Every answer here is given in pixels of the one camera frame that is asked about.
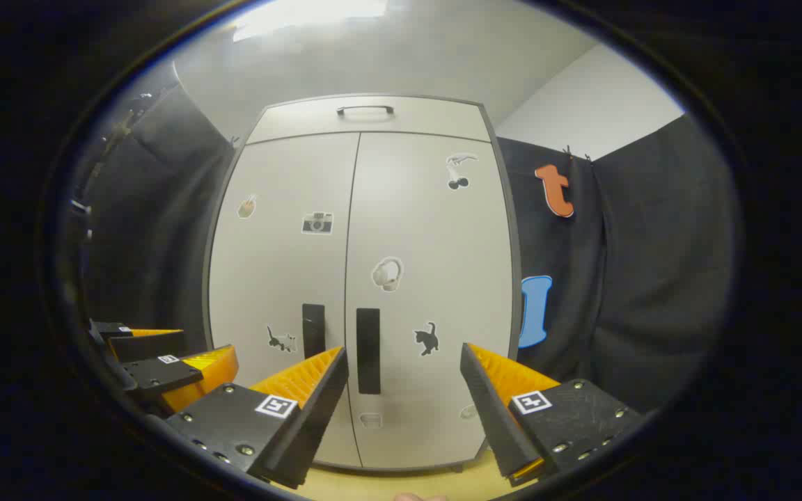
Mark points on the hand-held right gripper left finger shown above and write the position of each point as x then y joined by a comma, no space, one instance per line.
317,417

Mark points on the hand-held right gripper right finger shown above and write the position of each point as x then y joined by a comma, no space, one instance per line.
491,417

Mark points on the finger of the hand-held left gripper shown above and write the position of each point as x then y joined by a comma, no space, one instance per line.
147,344
164,376

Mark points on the white cabinet door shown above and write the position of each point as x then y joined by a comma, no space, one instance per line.
269,278
443,278

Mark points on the white double-door shoe cabinet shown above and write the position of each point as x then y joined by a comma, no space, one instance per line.
289,122

